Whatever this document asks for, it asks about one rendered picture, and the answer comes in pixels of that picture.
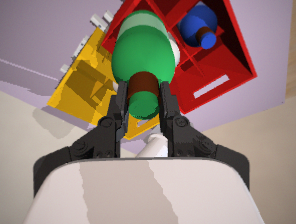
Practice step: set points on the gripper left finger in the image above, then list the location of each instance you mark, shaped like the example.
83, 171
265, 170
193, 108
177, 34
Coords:
104, 141

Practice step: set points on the blue bottle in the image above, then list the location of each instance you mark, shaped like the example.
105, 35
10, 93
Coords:
198, 27

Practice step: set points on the white bottle with brown label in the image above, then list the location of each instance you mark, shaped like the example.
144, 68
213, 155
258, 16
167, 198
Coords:
115, 87

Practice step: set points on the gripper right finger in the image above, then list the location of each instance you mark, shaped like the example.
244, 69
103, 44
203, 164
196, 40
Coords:
186, 141

